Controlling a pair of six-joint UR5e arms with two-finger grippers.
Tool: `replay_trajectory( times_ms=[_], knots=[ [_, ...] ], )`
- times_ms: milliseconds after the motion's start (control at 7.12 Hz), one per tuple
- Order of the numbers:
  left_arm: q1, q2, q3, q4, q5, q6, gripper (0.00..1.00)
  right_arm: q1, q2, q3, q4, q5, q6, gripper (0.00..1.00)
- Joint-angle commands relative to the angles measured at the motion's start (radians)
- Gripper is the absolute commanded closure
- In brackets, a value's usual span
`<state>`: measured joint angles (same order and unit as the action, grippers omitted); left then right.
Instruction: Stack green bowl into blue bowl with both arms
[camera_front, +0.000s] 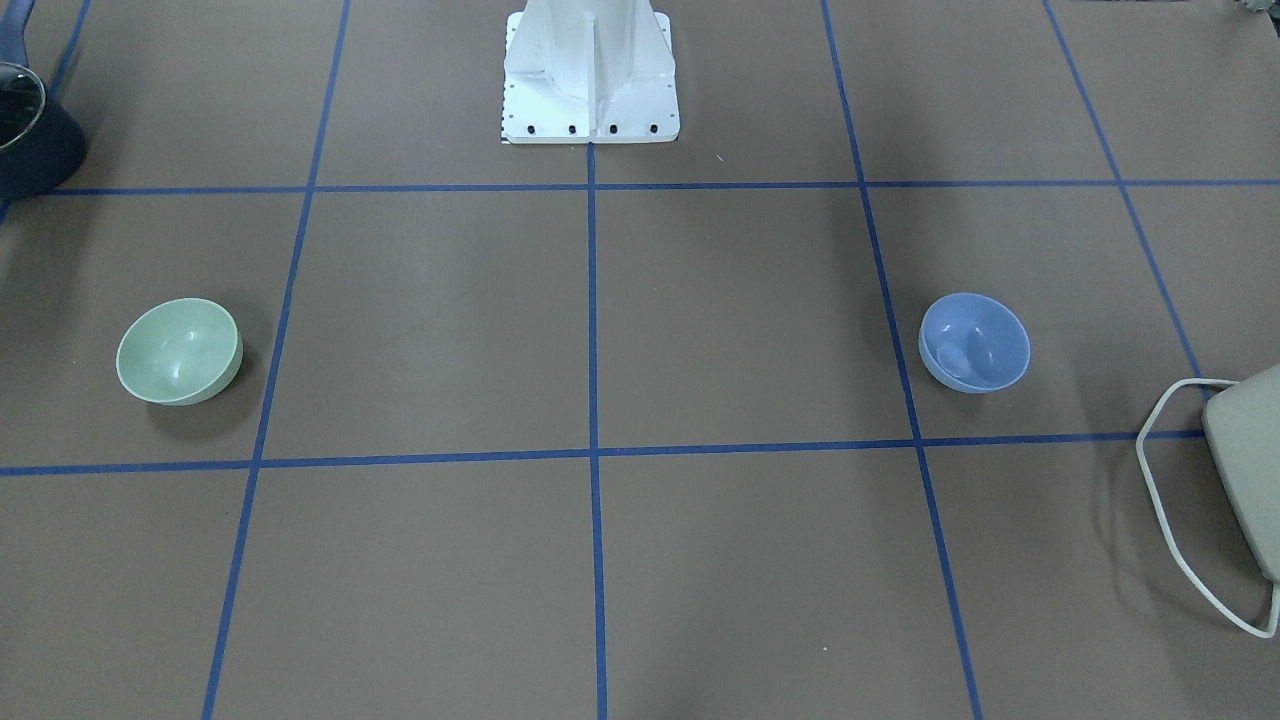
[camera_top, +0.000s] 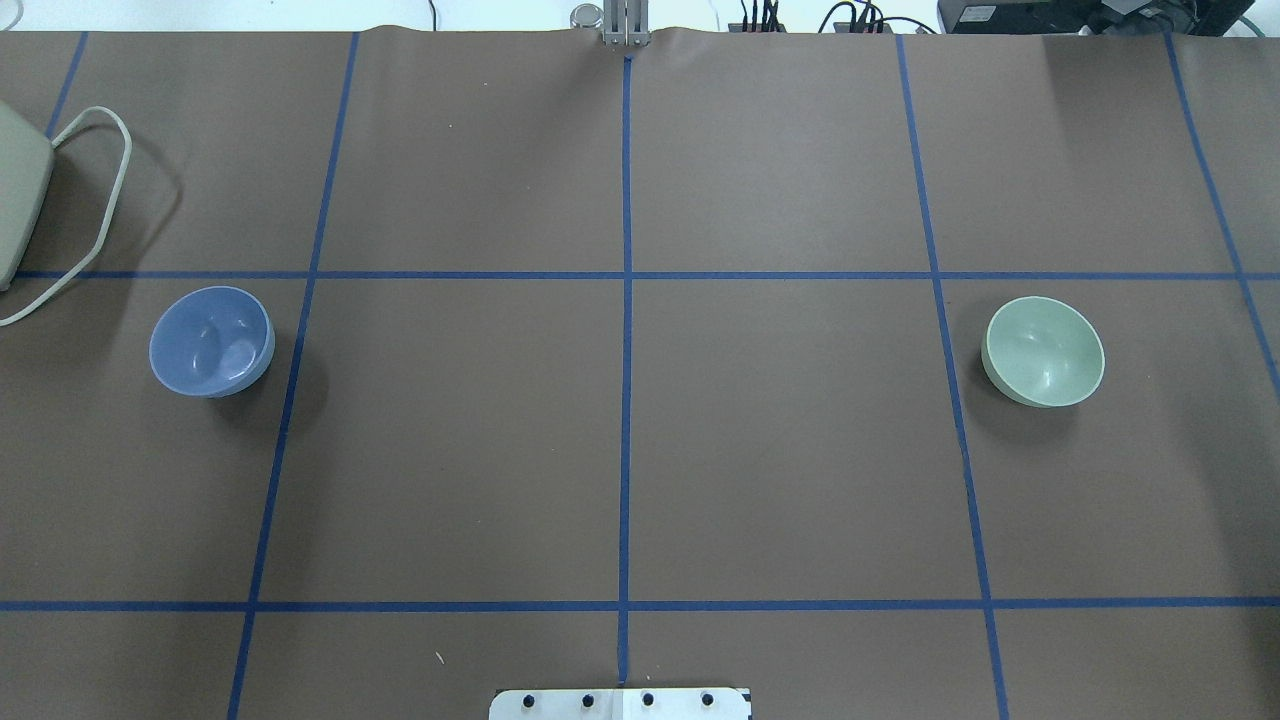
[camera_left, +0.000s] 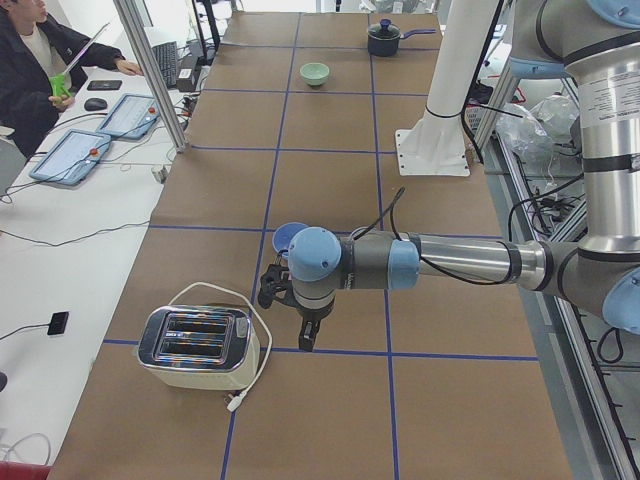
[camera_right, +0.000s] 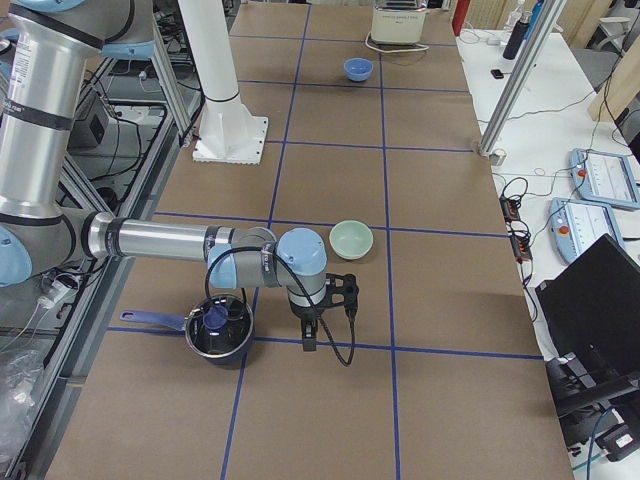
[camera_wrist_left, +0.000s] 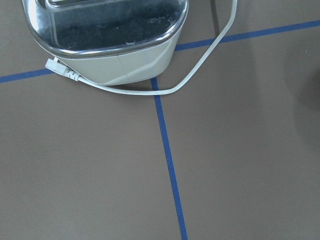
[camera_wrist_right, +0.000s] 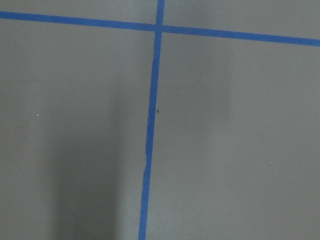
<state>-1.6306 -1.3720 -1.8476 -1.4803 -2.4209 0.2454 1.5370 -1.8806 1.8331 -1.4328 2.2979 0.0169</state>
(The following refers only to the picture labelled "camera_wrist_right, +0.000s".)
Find blue tape line crosswise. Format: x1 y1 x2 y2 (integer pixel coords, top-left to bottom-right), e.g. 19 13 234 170
0 11 320 47

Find blue tape line lengthwise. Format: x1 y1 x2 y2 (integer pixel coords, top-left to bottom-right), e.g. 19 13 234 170
137 0 165 240

